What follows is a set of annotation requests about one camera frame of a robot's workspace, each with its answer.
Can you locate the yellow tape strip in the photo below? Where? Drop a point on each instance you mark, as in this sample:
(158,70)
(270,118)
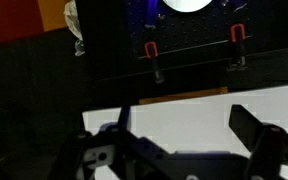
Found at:
(184,96)

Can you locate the orange flat panel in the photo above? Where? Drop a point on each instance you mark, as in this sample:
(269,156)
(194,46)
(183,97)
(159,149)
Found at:
(52,13)

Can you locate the red flat panel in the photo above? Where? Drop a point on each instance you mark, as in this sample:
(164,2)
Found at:
(10,20)

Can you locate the crumpled clear plastic bag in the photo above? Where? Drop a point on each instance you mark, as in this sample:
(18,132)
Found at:
(74,23)

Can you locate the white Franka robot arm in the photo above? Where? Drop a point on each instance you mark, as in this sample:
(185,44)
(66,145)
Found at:
(187,5)

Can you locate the orange black bar clamp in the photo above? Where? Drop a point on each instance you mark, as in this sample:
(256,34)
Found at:
(238,36)
(152,53)

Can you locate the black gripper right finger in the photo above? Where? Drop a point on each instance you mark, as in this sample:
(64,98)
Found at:
(247,128)

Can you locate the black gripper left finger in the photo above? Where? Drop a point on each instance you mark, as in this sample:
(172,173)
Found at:
(124,116)

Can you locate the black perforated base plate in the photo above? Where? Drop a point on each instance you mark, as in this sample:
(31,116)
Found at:
(190,30)

